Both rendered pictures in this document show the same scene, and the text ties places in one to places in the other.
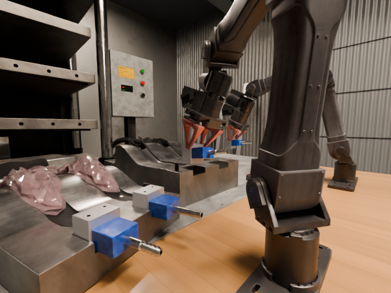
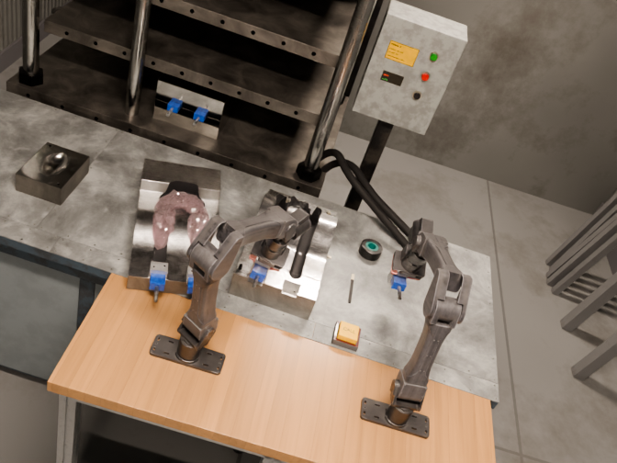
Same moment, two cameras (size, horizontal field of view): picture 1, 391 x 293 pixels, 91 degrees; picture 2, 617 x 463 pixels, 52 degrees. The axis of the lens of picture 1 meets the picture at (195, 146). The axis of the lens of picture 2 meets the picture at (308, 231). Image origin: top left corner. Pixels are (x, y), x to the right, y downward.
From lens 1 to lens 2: 165 cm
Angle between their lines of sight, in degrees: 51
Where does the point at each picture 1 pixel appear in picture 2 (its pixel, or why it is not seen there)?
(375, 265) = (218, 392)
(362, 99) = not seen: outside the picture
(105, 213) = (159, 270)
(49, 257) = (135, 271)
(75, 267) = (140, 281)
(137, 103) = (401, 106)
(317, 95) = (197, 302)
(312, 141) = (196, 316)
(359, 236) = (251, 395)
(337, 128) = (411, 366)
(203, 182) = (258, 291)
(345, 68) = not seen: outside the picture
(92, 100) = not seen: outside the picture
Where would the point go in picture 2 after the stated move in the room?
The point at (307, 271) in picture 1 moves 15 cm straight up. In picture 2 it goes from (180, 352) to (188, 316)
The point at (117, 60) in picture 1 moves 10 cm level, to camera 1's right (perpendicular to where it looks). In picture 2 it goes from (392, 32) to (409, 47)
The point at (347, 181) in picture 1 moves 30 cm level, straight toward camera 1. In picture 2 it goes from (385, 415) to (280, 390)
